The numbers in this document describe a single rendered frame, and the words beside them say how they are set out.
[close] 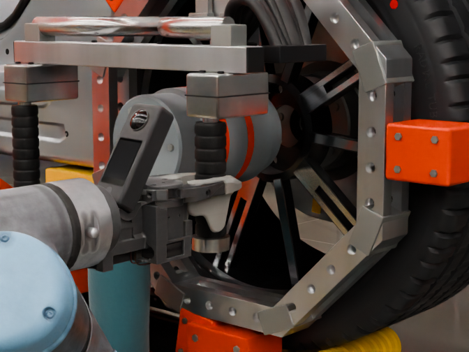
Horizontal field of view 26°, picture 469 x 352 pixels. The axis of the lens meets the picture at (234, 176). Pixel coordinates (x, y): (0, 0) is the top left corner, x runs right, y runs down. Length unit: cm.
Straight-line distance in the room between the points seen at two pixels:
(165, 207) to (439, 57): 43
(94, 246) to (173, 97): 37
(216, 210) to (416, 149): 26
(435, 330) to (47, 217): 257
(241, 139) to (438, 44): 28
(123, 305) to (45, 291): 71
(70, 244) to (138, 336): 52
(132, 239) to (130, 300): 40
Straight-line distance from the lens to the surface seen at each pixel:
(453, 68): 130
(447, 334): 339
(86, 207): 98
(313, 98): 144
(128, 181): 104
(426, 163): 122
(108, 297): 144
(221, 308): 147
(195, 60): 118
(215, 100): 112
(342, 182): 161
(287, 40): 119
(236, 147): 134
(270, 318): 140
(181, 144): 127
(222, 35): 115
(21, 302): 74
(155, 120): 105
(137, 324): 146
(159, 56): 122
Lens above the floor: 101
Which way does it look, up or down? 9 degrees down
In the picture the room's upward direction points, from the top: straight up
